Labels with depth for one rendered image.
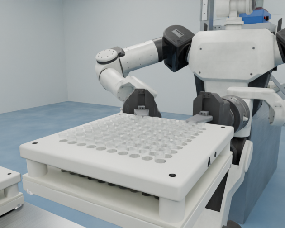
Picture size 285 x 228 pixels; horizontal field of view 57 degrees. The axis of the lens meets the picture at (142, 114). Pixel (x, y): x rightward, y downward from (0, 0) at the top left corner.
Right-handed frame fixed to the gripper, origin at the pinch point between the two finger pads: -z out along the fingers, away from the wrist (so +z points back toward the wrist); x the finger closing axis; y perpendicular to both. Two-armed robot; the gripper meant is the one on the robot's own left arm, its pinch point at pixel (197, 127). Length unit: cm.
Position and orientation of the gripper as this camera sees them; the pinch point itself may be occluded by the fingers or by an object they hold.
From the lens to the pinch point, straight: 50.2
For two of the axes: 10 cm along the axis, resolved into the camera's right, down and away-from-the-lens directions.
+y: -7.9, -1.3, 6.0
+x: -0.1, 9.8, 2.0
